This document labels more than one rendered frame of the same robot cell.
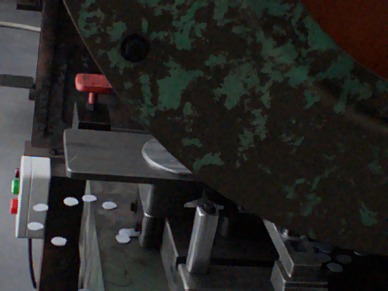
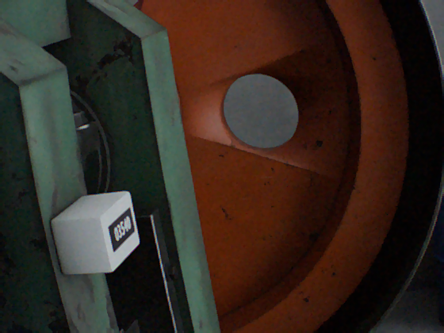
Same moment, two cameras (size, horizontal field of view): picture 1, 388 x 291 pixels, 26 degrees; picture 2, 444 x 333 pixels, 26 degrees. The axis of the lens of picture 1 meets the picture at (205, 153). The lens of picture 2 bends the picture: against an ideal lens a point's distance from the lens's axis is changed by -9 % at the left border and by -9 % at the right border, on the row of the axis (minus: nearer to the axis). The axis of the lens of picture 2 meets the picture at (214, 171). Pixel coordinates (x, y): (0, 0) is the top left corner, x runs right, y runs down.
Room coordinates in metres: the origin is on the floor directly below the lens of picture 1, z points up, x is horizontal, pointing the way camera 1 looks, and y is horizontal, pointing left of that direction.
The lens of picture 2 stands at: (1.79, 0.50, 1.47)
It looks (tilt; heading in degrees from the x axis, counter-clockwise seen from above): 11 degrees down; 210
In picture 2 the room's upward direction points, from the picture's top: 10 degrees counter-clockwise
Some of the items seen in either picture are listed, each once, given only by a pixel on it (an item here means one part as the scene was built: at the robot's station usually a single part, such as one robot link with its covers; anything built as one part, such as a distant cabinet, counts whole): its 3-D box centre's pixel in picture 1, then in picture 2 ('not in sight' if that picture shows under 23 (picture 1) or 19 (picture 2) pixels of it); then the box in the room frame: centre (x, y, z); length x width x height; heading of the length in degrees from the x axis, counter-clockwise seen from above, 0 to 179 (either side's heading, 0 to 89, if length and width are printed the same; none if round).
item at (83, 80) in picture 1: (93, 99); not in sight; (1.40, 0.22, 0.72); 0.07 x 0.06 x 0.08; 106
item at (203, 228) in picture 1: (203, 236); not in sight; (0.94, -0.02, 0.75); 0.03 x 0.03 x 0.10; 16
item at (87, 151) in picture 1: (145, 191); not in sight; (1.10, 0.08, 0.72); 0.25 x 0.14 x 0.14; 106
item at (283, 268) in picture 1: (294, 236); not in sight; (0.98, -0.14, 0.76); 0.17 x 0.06 x 0.10; 16
